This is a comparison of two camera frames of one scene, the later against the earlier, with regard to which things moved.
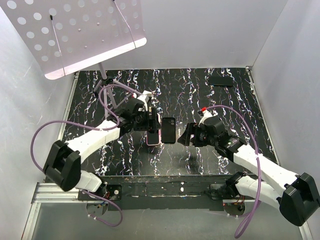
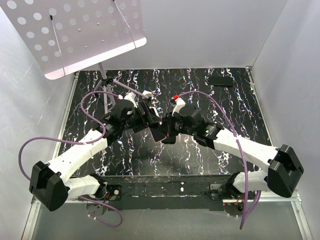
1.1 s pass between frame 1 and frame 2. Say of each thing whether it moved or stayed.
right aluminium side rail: stayed
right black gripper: moved
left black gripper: stayed
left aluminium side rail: stayed
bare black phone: stayed
